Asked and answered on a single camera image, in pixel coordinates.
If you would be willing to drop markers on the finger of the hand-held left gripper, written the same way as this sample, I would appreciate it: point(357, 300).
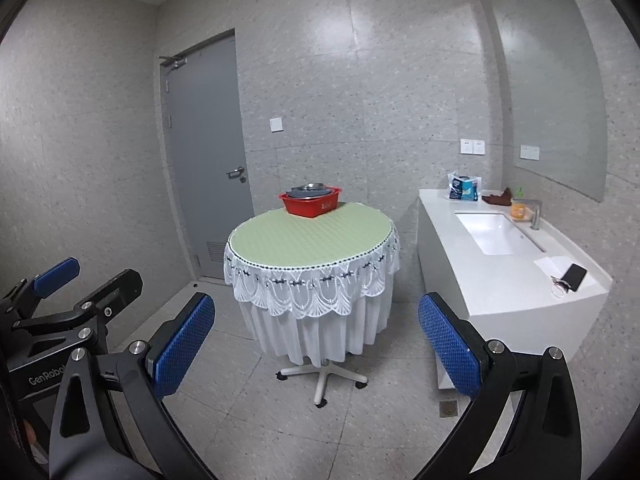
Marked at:
point(112, 292)
point(57, 275)

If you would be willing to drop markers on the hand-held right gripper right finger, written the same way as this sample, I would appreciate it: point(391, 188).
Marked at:
point(450, 345)

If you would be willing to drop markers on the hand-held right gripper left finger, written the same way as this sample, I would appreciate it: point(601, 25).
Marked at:
point(182, 345)

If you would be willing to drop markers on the red plastic basin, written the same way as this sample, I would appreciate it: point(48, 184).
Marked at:
point(310, 207)

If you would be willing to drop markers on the medium steel bowl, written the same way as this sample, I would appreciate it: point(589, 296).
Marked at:
point(312, 187)

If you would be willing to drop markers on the floor drain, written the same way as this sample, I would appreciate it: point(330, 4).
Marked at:
point(448, 408)

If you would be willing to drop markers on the white vanity counter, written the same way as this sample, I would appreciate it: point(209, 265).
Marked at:
point(450, 270)

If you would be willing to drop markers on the white sink basin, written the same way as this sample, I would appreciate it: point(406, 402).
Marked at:
point(495, 232)

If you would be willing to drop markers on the white table skirt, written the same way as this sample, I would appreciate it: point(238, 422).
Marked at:
point(310, 335)

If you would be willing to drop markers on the white paper sheet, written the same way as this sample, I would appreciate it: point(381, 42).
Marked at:
point(550, 264)

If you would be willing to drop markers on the white swivel table base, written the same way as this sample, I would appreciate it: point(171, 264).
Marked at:
point(320, 375)

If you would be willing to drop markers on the black smartphone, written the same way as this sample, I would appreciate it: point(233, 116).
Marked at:
point(575, 277)

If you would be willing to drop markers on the orange soap bottle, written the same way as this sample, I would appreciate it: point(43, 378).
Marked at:
point(517, 209)

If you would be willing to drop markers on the brown cloth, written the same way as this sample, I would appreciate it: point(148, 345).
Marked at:
point(497, 198)

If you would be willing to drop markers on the metal faucet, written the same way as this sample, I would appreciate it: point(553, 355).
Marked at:
point(536, 215)

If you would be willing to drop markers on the blue tissue pack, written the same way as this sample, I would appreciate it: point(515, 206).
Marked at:
point(464, 187)

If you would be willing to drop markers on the grey door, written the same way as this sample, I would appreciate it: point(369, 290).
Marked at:
point(205, 160)

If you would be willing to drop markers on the green lace-trimmed tablecloth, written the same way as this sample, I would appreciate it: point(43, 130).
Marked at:
point(310, 245)

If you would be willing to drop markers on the metal door closer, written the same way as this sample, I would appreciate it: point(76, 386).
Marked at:
point(174, 61)

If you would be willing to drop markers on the white double wall outlet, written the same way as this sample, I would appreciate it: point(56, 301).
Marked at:
point(472, 146)

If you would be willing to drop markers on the white light switch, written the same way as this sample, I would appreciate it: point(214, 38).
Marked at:
point(276, 124)

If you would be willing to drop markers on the wall mirror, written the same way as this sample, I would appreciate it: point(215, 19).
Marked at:
point(550, 85)

